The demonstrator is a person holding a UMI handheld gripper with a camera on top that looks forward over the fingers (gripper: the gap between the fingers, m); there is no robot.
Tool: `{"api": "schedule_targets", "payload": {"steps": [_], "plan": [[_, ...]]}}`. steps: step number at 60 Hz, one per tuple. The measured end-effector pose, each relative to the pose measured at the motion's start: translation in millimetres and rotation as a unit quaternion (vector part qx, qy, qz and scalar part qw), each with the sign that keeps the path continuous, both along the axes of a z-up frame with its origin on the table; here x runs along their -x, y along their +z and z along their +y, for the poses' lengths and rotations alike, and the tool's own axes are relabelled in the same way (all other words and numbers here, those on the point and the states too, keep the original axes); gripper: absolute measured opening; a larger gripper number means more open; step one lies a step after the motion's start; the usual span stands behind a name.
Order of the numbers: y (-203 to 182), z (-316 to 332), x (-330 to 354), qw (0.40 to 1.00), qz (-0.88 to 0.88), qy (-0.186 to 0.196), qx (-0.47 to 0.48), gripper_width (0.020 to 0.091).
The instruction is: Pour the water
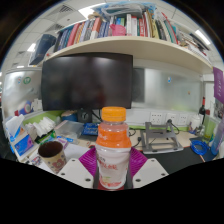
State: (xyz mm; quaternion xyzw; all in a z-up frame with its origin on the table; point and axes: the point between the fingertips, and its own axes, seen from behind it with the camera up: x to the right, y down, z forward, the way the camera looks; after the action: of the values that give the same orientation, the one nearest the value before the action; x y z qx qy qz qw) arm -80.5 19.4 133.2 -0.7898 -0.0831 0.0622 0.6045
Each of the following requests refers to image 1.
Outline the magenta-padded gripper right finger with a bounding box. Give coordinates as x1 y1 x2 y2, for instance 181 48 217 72
128 147 170 190

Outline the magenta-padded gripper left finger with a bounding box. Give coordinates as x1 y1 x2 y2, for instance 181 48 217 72
57 147 100 190

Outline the orange-capped drink bottle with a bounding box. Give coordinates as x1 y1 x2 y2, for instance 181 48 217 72
95 105 133 191

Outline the purple plastic water bottle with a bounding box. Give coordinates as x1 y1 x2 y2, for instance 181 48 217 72
210 116 224 158

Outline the white paper sheet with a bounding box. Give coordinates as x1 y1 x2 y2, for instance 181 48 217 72
43 142 90 174

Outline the floral ceramic mug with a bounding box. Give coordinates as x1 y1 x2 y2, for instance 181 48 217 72
37 140 68 174

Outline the grey metal laptop stand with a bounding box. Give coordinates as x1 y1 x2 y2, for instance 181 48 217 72
139 120 184 155

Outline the black desk mat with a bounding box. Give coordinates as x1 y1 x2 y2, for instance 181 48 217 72
141 146 216 176

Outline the clear plastic box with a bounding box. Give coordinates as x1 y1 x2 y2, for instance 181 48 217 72
53 119 84 139

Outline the small blue device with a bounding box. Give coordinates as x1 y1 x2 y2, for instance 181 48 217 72
82 122 100 137

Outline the blue round container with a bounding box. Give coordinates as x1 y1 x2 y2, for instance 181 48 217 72
60 111 79 123

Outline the stack of white napkins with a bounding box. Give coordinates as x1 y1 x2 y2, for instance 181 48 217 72
24 116 56 138

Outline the blue tissue pack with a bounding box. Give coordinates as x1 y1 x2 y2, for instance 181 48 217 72
13 133 36 158

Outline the blue tissue box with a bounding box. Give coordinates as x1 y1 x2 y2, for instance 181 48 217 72
4 114 26 143

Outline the black computer monitor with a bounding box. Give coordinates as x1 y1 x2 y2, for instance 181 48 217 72
40 52 134 124

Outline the group photo poster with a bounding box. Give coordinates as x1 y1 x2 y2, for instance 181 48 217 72
213 98 224 122

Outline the purple hanging pennant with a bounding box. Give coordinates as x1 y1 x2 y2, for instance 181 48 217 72
212 66 224 104

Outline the white wall power socket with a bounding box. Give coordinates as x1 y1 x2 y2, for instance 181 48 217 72
165 113 178 126
149 112 164 125
178 114 189 127

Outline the coiled blue cable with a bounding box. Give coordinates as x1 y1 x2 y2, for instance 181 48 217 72
189 139 211 156

